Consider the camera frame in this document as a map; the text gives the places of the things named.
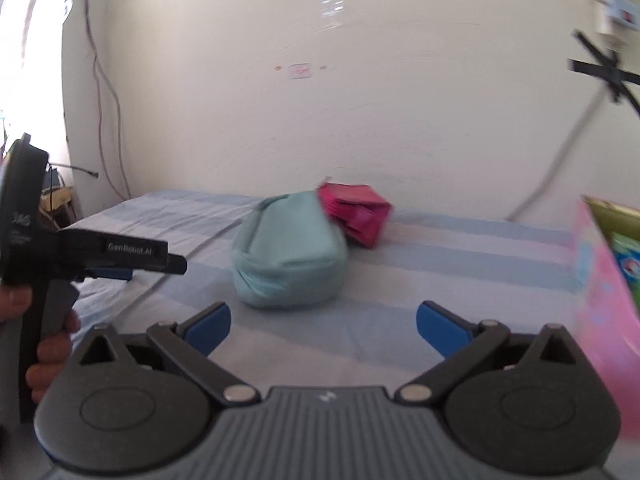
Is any green snack packet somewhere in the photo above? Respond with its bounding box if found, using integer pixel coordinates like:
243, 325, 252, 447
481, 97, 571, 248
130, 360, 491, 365
611, 233, 640, 283

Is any person's left hand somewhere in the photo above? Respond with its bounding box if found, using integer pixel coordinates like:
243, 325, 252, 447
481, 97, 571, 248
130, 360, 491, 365
0, 284, 83, 406

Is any striped bed sheet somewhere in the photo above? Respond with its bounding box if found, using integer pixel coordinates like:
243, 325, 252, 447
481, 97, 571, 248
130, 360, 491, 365
76, 191, 575, 388

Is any teal soft pouch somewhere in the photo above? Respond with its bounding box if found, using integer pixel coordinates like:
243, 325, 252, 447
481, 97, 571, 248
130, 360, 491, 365
231, 191, 348, 309

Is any pink gold tin box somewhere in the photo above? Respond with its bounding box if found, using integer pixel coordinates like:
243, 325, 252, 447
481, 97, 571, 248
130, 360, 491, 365
574, 196, 639, 440

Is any black tape cross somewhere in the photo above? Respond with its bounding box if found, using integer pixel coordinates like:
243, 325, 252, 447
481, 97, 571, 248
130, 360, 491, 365
568, 29, 640, 115

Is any grey wall cable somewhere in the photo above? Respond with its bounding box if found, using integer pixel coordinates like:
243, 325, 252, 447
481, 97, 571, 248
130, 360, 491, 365
504, 86, 604, 224

